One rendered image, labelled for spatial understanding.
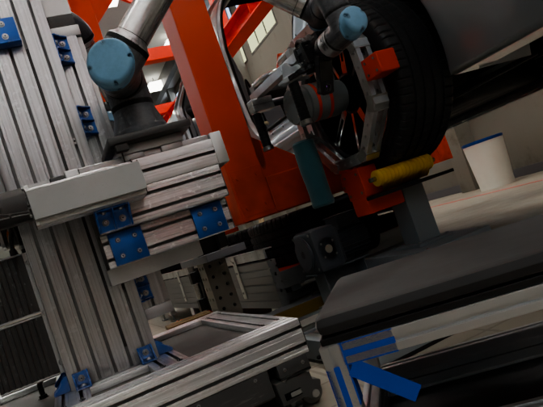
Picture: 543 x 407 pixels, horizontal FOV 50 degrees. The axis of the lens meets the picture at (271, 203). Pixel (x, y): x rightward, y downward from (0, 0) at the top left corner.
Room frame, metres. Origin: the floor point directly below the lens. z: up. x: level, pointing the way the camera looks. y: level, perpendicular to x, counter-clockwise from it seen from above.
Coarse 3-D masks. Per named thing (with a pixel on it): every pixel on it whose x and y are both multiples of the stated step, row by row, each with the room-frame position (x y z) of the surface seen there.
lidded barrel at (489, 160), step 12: (468, 144) 7.33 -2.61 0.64; (480, 144) 7.23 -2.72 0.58; (492, 144) 7.21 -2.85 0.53; (504, 144) 7.32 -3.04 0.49; (468, 156) 7.42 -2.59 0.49; (480, 156) 7.27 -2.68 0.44; (492, 156) 7.22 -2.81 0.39; (504, 156) 7.26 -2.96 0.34; (480, 168) 7.32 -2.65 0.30; (492, 168) 7.24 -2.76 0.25; (504, 168) 7.24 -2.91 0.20; (480, 180) 7.39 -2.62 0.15; (492, 180) 7.27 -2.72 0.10; (504, 180) 7.24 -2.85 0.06
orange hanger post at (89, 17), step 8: (72, 0) 4.16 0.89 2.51; (80, 0) 4.18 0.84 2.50; (88, 0) 4.20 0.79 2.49; (72, 8) 4.15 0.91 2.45; (80, 8) 4.17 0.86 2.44; (88, 8) 4.20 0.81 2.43; (80, 16) 4.17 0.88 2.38; (88, 16) 4.19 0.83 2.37; (88, 24) 4.18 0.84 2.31; (96, 24) 4.20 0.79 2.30; (96, 32) 4.20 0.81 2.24; (96, 40) 4.19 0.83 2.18
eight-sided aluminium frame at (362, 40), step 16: (304, 32) 2.10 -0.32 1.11; (352, 48) 1.87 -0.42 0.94; (368, 48) 1.89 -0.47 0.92; (304, 80) 2.31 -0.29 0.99; (368, 96) 1.88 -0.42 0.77; (384, 96) 1.88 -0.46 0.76; (368, 112) 1.91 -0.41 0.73; (384, 112) 1.91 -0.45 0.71; (304, 128) 2.33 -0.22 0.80; (368, 128) 1.94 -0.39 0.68; (384, 128) 1.96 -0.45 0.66; (320, 144) 2.32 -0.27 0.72; (368, 144) 1.97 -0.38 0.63; (336, 160) 2.25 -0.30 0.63; (352, 160) 2.08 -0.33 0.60; (368, 160) 2.02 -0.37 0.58
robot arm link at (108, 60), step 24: (144, 0) 1.42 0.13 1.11; (168, 0) 1.45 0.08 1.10; (120, 24) 1.42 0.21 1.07; (144, 24) 1.42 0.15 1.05; (96, 48) 1.38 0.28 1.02; (120, 48) 1.38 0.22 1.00; (144, 48) 1.43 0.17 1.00; (96, 72) 1.38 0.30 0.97; (120, 72) 1.39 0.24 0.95; (120, 96) 1.50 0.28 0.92
